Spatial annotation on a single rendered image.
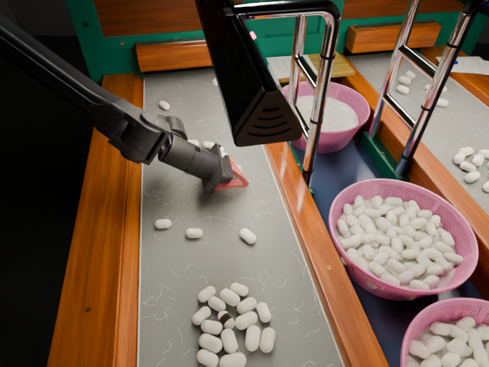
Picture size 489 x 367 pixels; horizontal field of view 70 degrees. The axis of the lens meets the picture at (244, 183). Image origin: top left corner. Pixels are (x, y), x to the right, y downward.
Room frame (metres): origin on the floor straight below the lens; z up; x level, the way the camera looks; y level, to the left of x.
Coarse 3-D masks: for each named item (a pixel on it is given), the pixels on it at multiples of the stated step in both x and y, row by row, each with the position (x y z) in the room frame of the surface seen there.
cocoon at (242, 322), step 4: (248, 312) 0.25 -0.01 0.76; (252, 312) 0.25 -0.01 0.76; (240, 316) 0.24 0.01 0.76; (244, 316) 0.24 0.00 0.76; (248, 316) 0.24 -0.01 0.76; (252, 316) 0.24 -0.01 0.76; (256, 316) 0.24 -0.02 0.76; (236, 320) 0.24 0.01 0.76; (240, 320) 0.23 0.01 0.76; (244, 320) 0.24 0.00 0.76; (248, 320) 0.24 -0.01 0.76; (252, 320) 0.24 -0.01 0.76; (256, 320) 0.24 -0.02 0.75; (236, 324) 0.23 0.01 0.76; (240, 324) 0.23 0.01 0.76; (244, 324) 0.23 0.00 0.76; (248, 324) 0.23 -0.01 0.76; (252, 324) 0.23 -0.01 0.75; (240, 328) 0.23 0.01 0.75; (244, 328) 0.23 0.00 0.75
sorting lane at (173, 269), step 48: (144, 96) 0.93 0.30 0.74; (192, 96) 0.93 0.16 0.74; (144, 192) 0.53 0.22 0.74; (192, 192) 0.53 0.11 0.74; (240, 192) 0.53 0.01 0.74; (144, 240) 0.40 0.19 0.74; (192, 240) 0.40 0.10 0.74; (240, 240) 0.40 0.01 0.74; (288, 240) 0.40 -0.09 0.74; (144, 288) 0.30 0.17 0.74; (192, 288) 0.30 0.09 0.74; (288, 288) 0.30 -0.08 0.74; (144, 336) 0.22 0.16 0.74; (192, 336) 0.22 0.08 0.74; (240, 336) 0.22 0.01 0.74; (288, 336) 0.22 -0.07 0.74
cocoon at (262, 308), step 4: (260, 304) 0.26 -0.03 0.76; (264, 304) 0.26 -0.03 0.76; (256, 308) 0.26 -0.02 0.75; (260, 308) 0.26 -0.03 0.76; (264, 308) 0.26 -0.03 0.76; (268, 308) 0.26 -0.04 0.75; (260, 312) 0.25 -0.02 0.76; (264, 312) 0.25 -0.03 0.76; (268, 312) 0.25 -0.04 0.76; (260, 316) 0.25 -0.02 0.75; (264, 316) 0.24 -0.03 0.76; (268, 316) 0.24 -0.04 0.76; (264, 320) 0.24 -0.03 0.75; (268, 320) 0.24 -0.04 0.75
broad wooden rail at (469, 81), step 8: (424, 48) 1.22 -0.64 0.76; (432, 48) 1.21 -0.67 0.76; (440, 48) 1.21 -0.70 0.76; (424, 56) 1.20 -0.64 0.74; (432, 56) 1.16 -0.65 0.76; (440, 56) 1.15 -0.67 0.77; (464, 56) 1.15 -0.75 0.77; (456, 72) 1.04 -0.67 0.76; (456, 80) 1.02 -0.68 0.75; (464, 80) 0.99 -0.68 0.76; (472, 80) 0.98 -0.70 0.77; (480, 80) 0.98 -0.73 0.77; (488, 80) 0.98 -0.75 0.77; (472, 88) 0.95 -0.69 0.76; (480, 88) 0.94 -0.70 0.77; (488, 88) 0.94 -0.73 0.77; (480, 96) 0.91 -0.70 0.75; (488, 96) 0.89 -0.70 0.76; (488, 104) 0.88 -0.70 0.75
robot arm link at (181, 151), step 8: (168, 136) 0.52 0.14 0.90; (176, 136) 0.52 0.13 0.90; (168, 144) 0.50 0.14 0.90; (176, 144) 0.50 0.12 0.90; (184, 144) 0.51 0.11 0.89; (192, 144) 0.53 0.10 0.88; (160, 152) 0.51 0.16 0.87; (168, 152) 0.49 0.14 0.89; (176, 152) 0.49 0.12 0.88; (184, 152) 0.50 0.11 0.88; (192, 152) 0.51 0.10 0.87; (160, 160) 0.49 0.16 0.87; (168, 160) 0.49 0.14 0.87; (176, 160) 0.49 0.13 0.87; (184, 160) 0.49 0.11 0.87; (184, 168) 0.49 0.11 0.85
